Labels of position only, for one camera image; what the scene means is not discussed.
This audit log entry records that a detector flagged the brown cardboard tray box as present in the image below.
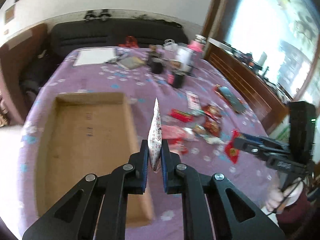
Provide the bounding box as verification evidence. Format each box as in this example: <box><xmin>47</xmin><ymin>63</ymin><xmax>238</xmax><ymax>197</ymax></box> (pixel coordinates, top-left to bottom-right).
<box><xmin>35</xmin><ymin>92</ymin><xmax>140</xmax><ymax>216</ymax></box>

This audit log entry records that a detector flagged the black cylinder container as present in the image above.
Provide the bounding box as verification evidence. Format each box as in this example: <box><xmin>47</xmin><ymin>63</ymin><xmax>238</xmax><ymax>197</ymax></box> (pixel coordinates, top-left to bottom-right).
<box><xmin>147</xmin><ymin>51</ymin><xmax>164</xmax><ymax>74</ymax></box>
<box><xmin>168</xmin><ymin>70</ymin><xmax>185</xmax><ymax>89</ymax></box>

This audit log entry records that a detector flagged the long pink snack packet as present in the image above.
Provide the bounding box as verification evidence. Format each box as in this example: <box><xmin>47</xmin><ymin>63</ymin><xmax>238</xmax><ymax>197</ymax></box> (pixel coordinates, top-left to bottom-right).
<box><xmin>162</xmin><ymin>125</ymin><xmax>197</xmax><ymax>141</ymax></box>

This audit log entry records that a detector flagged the brown notebook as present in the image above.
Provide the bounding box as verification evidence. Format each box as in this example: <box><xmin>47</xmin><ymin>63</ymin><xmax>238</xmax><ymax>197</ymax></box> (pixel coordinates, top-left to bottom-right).
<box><xmin>117</xmin><ymin>56</ymin><xmax>145</xmax><ymax>70</ymax></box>

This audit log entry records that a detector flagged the black leather sofa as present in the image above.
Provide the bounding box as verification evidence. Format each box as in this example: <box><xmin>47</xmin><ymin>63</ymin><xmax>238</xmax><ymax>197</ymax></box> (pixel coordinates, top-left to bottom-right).
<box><xmin>50</xmin><ymin>18</ymin><xmax>189</xmax><ymax>58</ymax></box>

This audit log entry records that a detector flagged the black cylinder container back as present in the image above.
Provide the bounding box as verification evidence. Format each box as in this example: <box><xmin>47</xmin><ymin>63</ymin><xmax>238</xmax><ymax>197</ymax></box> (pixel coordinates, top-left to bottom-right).
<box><xmin>147</xmin><ymin>51</ymin><xmax>164</xmax><ymax>74</ymax></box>

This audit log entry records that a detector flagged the white cylindrical jar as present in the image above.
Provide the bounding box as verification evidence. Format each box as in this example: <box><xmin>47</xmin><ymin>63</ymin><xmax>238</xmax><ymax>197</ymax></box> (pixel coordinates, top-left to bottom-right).
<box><xmin>175</xmin><ymin>46</ymin><xmax>194</xmax><ymax>72</ymax></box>

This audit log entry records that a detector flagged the large red gold-character packet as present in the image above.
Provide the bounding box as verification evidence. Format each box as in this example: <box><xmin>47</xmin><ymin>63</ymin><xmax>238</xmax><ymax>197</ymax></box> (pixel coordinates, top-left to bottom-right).
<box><xmin>203</xmin><ymin>116</ymin><xmax>221</xmax><ymax>137</ymax></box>

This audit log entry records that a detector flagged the white paper sheet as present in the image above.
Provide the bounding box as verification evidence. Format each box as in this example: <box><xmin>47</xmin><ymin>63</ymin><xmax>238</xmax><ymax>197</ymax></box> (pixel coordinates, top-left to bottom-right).
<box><xmin>73</xmin><ymin>48</ymin><xmax>117</xmax><ymax>67</ymax></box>

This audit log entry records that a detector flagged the smartphone in red case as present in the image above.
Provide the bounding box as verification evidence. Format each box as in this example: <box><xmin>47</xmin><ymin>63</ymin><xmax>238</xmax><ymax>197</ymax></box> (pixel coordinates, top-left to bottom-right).
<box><xmin>215</xmin><ymin>86</ymin><xmax>246</xmax><ymax>114</ymax></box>

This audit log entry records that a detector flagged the white red-print snack packet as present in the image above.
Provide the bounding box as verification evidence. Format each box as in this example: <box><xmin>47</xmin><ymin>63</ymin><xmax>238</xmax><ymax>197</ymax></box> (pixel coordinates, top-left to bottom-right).
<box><xmin>147</xmin><ymin>98</ymin><xmax>162</xmax><ymax>172</ymax></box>

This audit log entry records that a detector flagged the wooden side cabinet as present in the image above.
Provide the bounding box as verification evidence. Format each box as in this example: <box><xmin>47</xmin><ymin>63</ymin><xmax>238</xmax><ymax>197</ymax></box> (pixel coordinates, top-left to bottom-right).
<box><xmin>204</xmin><ymin>38</ymin><xmax>288</xmax><ymax>134</ymax></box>

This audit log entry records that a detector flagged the purple floral tablecloth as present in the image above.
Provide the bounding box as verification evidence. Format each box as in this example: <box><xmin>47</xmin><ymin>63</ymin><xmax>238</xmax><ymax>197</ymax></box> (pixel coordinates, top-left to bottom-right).
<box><xmin>18</xmin><ymin>50</ymin><xmax>274</xmax><ymax>233</ymax></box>

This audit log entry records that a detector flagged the maroon armchair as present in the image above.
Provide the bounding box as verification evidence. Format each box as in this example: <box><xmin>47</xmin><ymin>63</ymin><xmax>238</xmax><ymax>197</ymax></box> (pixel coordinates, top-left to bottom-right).
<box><xmin>1</xmin><ymin>23</ymin><xmax>48</xmax><ymax>125</ymax></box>

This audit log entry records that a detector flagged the black cylinder container front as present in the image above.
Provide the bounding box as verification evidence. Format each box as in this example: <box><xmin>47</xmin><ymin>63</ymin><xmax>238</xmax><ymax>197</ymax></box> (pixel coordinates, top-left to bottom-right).
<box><xmin>168</xmin><ymin>70</ymin><xmax>185</xmax><ymax>89</ymax></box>

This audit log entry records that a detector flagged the red gold candy bar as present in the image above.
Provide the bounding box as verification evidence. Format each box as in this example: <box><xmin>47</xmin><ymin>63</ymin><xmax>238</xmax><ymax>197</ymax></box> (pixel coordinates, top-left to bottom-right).
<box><xmin>170</xmin><ymin>109</ymin><xmax>193</xmax><ymax>122</ymax></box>

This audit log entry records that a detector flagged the person's right hand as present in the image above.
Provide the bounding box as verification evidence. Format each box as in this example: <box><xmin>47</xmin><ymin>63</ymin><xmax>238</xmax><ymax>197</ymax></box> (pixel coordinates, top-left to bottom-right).
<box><xmin>265</xmin><ymin>179</ymin><xmax>304</xmax><ymax>214</ymax></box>

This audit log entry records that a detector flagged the white red square snack packet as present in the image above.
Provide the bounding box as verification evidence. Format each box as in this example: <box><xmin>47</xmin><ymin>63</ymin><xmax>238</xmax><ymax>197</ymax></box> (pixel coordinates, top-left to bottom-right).
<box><xmin>186</xmin><ymin>91</ymin><xmax>201</xmax><ymax>110</ymax></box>

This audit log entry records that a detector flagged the pink lidded bottle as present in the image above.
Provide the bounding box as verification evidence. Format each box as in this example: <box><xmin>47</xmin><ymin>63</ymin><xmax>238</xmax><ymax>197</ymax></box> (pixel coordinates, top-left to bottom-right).
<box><xmin>188</xmin><ymin>34</ymin><xmax>207</xmax><ymax>53</ymax></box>

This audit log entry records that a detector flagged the red gold-seal candy bar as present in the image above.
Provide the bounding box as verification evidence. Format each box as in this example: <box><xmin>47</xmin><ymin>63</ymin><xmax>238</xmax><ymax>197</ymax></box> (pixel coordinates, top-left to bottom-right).
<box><xmin>224</xmin><ymin>130</ymin><xmax>240</xmax><ymax>164</ymax></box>

